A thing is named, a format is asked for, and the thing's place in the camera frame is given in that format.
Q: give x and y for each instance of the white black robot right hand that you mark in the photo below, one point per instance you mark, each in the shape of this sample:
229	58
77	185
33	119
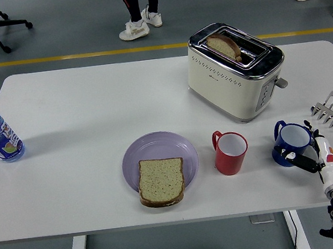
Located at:
331	165

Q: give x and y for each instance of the blue enamel cup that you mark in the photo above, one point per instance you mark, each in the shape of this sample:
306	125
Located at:
292	137

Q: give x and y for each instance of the red plastic cup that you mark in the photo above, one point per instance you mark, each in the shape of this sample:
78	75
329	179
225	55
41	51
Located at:
227	164

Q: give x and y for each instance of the rounded bread slice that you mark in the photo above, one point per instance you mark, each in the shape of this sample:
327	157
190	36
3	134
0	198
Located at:
222	46

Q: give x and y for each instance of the square bread slice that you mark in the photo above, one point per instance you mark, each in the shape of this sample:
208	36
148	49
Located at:
161	181

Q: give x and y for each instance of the cream chrome toaster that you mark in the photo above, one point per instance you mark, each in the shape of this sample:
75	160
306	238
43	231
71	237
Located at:
220	93

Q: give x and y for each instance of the purple round plate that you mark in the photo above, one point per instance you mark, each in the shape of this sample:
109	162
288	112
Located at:
154	147

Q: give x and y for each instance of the grey under-table bracket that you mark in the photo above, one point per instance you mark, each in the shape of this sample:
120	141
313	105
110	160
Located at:
262	219

